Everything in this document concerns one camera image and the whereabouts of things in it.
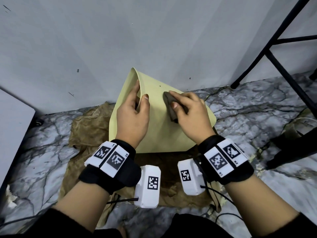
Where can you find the pale yellow flexible sheet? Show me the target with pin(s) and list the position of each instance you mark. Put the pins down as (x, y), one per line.
(161, 132)

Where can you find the small black caster wheel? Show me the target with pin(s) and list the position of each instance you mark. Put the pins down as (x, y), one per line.
(38, 122)

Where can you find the person's black clothing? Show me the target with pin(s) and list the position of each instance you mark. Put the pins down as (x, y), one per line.
(62, 228)

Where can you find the dark brown rag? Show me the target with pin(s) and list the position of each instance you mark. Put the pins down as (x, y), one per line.
(168, 99)

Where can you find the black stand base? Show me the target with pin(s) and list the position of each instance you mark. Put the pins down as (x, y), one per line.
(294, 148)

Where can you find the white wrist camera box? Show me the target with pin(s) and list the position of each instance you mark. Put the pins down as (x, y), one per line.
(192, 187)
(146, 195)

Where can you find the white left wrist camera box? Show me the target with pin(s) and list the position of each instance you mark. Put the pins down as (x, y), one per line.
(146, 195)

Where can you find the person's left forearm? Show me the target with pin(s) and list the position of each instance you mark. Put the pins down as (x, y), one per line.
(81, 203)

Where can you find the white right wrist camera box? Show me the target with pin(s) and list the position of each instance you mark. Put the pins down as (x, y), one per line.
(192, 187)

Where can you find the black metal stand frame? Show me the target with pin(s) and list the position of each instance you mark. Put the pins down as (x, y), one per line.
(284, 71)

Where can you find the person's left hand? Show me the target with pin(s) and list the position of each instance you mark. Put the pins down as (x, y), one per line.
(131, 121)

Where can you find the tan floor cloth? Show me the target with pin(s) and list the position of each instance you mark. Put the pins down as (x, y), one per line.
(86, 132)

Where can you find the person's left thumb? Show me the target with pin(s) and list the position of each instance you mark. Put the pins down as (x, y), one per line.
(145, 104)

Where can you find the person's right thumb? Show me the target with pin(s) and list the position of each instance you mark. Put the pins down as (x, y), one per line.
(177, 109)

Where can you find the person's right hand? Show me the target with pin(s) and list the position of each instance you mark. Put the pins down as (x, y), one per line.
(195, 118)

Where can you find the person's right forearm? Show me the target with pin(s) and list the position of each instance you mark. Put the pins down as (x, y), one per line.
(260, 208)

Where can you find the white panel board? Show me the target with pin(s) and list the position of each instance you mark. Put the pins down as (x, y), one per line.
(12, 136)

